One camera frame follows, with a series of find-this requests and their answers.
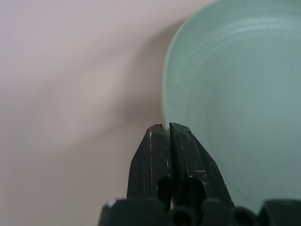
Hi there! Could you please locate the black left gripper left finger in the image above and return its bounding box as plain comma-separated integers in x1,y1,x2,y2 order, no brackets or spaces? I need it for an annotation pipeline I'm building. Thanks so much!
126,124,172,211

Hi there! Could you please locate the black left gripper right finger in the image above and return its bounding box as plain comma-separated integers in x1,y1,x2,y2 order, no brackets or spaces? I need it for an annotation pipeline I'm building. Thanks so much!
169,122,236,210

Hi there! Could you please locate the green plate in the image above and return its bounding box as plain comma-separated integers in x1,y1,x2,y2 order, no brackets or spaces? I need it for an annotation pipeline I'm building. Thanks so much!
161,0,301,211

